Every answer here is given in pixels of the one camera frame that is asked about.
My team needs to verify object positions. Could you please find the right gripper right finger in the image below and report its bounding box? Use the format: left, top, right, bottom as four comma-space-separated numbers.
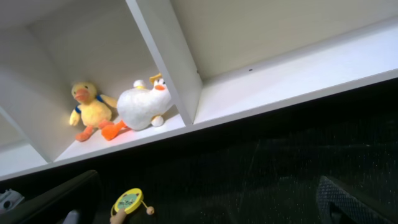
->
315, 175, 398, 224

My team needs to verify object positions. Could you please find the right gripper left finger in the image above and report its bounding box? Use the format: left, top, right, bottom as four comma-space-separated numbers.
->
0, 169, 103, 224

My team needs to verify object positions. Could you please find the yellow rattle drum toy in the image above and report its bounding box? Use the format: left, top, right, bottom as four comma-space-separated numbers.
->
109, 187, 155, 224

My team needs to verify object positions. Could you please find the white plush duck yellow hat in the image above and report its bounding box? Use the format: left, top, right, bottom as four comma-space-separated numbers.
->
101, 73, 174, 142

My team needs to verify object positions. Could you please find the white shelf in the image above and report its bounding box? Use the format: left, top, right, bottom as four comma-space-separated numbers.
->
0, 0, 398, 182

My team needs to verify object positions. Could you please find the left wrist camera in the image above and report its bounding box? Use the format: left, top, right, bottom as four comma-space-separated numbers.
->
0, 189, 25, 214

